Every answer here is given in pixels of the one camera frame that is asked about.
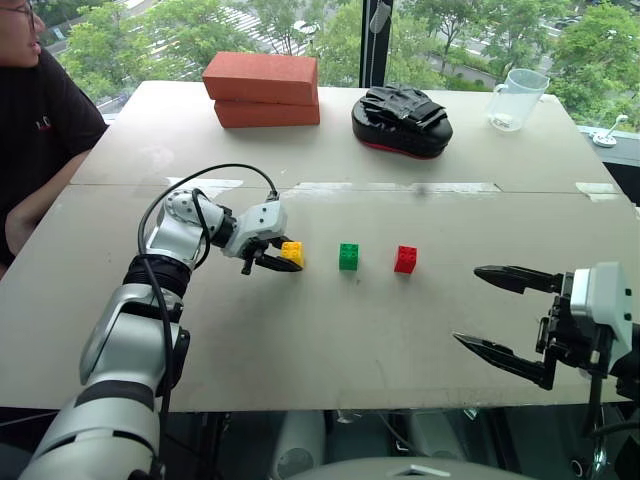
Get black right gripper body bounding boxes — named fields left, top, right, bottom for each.
left=535, top=272, right=615, bottom=377

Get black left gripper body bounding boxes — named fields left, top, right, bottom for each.
left=241, top=235, right=284, bottom=276

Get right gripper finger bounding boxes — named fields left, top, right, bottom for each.
left=473, top=265, right=566, bottom=295
left=452, top=332, right=557, bottom=392

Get yellow toy brick cube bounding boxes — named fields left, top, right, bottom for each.
left=280, top=241, right=306, bottom=269

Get green toy brick cube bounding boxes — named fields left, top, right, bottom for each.
left=338, top=243, right=361, bottom=272

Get grey rounded robot leg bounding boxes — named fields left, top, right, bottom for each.
left=399, top=410, right=467, bottom=462
left=268, top=410, right=328, bottom=480

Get red toy brick cube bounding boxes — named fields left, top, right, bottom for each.
left=393, top=245, right=419, bottom=275

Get red clay brick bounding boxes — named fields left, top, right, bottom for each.
left=213, top=99, right=322, bottom=130
left=202, top=51, right=320, bottom=107

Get grey robot torso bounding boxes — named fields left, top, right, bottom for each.
left=286, top=456, right=540, bottom=480

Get black boxing focus pad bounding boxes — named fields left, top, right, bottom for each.
left=350, top=85, right=455, bottom=161

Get clear plastic measuring cup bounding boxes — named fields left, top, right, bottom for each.
left=483, top=68, right=551, bottom=134

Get person in black t-shirt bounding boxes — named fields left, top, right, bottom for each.
left=0, top=0, right=109, bottom=274

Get black-rimmed eyeglasses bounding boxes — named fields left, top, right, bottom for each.
left=0, top=0, right=37, bottom=32

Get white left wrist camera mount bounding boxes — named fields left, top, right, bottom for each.
left=222, top=199, right=290, bottom=259

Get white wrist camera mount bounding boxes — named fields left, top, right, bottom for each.
left=569, top=261, right=636, bottom=376
left=222, top=199, right=290, bottom=259

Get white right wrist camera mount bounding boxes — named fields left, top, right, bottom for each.
left=569, top=261, right=636, bottom=376

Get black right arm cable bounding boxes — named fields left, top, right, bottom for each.
left=583, top=372, right=640, bottom=442

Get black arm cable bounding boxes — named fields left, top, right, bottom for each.
left=137, top=163, right=281, bottom=480
left=583, top=372, right=640, bottom=442

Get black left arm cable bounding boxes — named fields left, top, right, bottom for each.
left=137, top=163, right=281, bottom=480

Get black window frame post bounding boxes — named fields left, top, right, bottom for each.
left=359, top=0, right=392, bottom=90

